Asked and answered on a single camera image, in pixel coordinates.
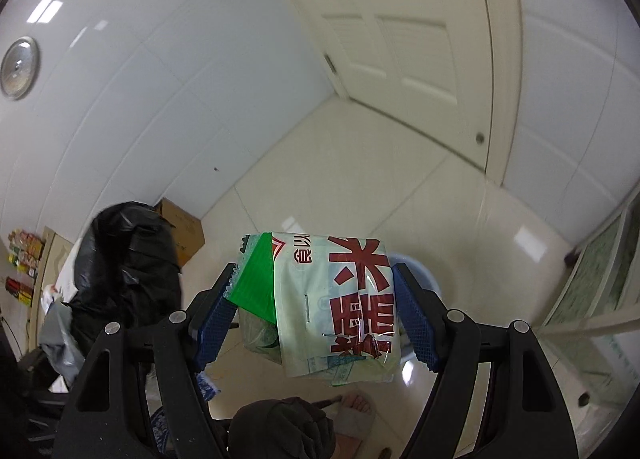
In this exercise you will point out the light blue plastic basin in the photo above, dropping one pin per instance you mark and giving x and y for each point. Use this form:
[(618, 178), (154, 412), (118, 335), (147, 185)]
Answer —
[(427, 279)]

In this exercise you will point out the cream door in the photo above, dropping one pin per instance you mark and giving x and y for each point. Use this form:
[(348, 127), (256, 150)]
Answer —
[(400, 39)]

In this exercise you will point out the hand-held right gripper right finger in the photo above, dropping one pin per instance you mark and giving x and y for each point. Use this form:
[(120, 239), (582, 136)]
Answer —
[(417, 319)]

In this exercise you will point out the person's foot in slipper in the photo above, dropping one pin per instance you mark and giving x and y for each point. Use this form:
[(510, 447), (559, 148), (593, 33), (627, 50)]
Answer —
[(355, 419)]

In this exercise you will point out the black plastic bag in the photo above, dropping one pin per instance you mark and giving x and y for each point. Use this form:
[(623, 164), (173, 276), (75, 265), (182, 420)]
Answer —
[(130, 264)]

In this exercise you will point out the flat cardboard sheet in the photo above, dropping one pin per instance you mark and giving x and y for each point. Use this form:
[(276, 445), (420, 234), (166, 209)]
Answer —
[(55, 249)]

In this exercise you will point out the grey plastic bag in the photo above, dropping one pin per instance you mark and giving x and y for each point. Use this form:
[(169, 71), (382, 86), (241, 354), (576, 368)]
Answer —
[(62, 339)]

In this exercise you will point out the round metal wall cover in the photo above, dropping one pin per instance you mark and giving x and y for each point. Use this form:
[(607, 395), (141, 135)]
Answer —
[(17, 69)]

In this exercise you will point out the colourful small packets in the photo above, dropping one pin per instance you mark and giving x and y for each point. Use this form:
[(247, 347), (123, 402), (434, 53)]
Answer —
[(25, 249)]

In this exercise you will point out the person's grey trouser leg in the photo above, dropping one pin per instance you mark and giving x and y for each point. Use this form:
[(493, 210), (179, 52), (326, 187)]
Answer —
[(282, 429)]

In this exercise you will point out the pale green red print packet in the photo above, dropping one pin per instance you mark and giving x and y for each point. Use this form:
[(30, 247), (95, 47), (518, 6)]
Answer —
[(345, 299)]

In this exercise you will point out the cardboard box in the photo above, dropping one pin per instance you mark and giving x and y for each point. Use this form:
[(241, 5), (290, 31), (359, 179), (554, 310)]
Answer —
[(182, 234)]

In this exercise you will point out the clear plastic wrapper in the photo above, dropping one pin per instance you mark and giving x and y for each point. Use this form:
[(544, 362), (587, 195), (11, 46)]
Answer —
[(260, 339)]

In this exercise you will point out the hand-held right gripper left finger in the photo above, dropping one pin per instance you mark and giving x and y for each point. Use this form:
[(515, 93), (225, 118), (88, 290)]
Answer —
[(215, 329)]

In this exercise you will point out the blue patterned plastic bag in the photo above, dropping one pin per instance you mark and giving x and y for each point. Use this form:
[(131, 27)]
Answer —
[(207, 389)]

